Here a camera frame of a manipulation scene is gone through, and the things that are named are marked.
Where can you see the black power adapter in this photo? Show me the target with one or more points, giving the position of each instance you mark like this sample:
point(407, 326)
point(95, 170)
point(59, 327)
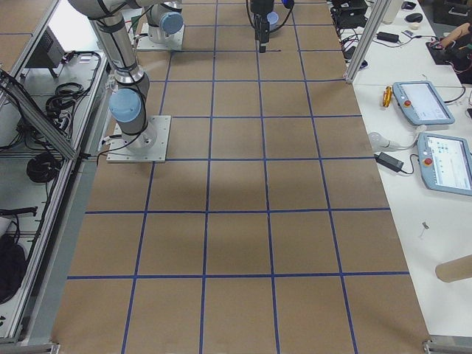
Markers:
point(388, 161)

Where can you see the black power brick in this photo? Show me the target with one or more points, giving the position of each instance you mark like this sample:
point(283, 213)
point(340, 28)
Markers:
point(388, 37)

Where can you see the lower teach pendant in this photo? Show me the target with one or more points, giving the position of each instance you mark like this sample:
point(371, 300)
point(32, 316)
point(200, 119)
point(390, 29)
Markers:
point(445, 163)

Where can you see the upper teach pendant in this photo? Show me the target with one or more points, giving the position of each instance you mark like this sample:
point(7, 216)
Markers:
point(421, 104)

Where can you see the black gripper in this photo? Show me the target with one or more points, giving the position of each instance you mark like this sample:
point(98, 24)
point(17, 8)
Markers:
point(261, 11)

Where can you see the black electronics box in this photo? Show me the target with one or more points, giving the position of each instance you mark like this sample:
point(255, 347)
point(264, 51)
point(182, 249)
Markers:
point(48, 53)

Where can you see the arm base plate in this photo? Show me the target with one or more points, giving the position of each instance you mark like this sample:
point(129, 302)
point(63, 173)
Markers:
point(151, 145)
point(155, 39)

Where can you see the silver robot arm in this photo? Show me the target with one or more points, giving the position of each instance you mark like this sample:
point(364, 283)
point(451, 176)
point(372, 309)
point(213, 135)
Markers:
point(128, 104)
point(165, 19)

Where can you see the aluminium frame post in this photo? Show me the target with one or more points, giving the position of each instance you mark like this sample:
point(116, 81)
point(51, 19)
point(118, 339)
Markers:
point(378, 11)

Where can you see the cardboard tube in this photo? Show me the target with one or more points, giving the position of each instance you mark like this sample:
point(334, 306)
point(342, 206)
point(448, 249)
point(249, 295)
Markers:
point(455, 270)

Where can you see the teach pendant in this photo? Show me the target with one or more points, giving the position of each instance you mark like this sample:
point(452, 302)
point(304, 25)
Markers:
point(445, 163)
point(421, 104)

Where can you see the black computer mouse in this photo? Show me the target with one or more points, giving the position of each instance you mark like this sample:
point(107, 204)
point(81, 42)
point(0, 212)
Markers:
point(414, 18)

